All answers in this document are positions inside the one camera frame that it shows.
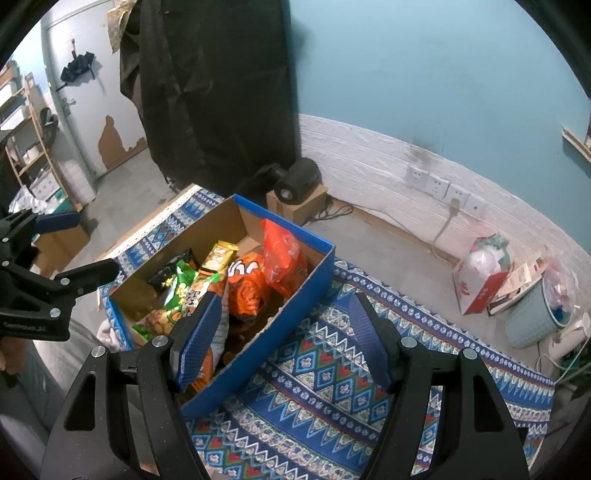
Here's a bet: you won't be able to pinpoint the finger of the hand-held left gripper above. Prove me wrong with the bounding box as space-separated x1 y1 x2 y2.
0 210 80 252
46 257 122 301

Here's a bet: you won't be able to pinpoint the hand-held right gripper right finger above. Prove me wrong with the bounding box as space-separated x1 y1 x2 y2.
347 292 532 480

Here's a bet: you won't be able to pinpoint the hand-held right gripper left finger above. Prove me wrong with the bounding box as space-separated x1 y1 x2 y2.
39 291 223 480

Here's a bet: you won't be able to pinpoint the green pea snack packet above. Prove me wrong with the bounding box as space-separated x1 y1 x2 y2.
131 259 208 344

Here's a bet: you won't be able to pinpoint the orange packet green label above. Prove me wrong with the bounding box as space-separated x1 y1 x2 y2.
187 272 229 324

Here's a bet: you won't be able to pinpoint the large black snack packet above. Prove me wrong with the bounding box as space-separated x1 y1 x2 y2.
147 248 198 292

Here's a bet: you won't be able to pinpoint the orange packet white lettering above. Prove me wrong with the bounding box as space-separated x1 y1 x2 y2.
225 253 271 324

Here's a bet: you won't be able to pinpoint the blue cardboard box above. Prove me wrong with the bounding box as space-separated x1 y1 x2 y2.
99 194 337 418

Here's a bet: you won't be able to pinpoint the yellow gold snack packet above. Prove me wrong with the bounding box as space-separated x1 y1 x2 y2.
198 240 239 278

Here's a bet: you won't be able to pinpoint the red round-logo snack packet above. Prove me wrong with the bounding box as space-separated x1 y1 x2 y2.
259 219 309 300

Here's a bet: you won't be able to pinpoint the person's left hand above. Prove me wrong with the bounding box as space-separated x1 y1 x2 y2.
0 339 21 377

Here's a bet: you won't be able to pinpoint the large brown cardboard box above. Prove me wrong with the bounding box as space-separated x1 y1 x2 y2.
32 222 90 278

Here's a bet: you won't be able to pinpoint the blue patterned mat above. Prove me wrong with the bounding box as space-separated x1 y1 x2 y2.
95 187 557 480

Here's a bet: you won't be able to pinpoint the person's grey trousers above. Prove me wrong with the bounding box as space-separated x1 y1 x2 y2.
0 318 121 480

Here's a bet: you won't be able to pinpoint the wooden storage rack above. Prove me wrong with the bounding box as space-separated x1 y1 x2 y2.
0 62 84 208

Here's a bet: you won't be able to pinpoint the white door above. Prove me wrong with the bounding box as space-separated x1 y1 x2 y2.
41 18 151 183

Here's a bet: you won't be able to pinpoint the red white paper bag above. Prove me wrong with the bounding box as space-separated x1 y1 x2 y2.
452 233 515 316

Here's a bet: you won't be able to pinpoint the black folded umbrella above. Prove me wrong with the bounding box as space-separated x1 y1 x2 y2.
59 50 99 85

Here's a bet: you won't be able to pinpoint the light blue waste bin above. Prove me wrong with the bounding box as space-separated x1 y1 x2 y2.
504 258 580 349

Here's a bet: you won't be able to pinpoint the flattened cardboard packaging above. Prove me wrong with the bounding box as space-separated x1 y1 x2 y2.
487 249 552 317

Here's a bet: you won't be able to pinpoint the white plastic appliance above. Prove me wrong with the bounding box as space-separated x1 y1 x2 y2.
538 311 591 370

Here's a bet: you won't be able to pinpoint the black hanging cloth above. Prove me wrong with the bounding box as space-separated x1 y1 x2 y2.
119 0 301 195

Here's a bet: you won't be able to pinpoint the black cables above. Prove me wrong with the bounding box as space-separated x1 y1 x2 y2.
318 194 354 222

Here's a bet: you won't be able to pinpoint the grey plug cable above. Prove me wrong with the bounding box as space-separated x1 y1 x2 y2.
431 196 462 254

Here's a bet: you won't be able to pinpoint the wooden wall shelf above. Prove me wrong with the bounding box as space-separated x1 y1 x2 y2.
561 122 591 162

